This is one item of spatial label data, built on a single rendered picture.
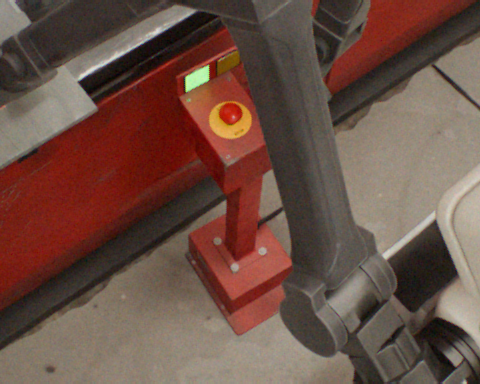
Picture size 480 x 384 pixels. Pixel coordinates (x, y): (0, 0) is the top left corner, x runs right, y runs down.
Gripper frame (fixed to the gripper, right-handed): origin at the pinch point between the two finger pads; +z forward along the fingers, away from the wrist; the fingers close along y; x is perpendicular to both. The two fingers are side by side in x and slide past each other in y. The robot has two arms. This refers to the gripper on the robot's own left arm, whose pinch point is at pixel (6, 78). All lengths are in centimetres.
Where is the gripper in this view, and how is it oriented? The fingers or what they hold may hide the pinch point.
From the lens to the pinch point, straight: 136.6
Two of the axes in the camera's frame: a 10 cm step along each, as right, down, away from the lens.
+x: 5.0, 8.5, 1.9
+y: -8.0, 5.3, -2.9
